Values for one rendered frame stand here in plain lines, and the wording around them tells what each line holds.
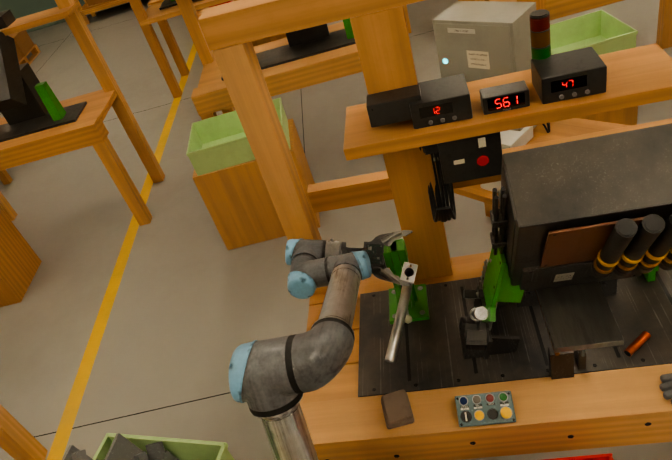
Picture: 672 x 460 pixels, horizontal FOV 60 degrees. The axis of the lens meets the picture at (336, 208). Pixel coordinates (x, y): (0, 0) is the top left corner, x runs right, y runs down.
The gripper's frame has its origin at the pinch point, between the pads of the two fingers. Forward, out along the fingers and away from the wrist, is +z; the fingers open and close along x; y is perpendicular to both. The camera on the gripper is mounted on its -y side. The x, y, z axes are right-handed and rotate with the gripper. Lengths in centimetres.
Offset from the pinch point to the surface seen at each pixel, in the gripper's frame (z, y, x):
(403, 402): -0.6, -5.3, -40.4
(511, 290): 26.5, 4.7, -7.6
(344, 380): -17.8, -21.4, -38.0
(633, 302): 68, -15, -9
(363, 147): -15.1, 8.3, 29.3
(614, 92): 48, 18, 44
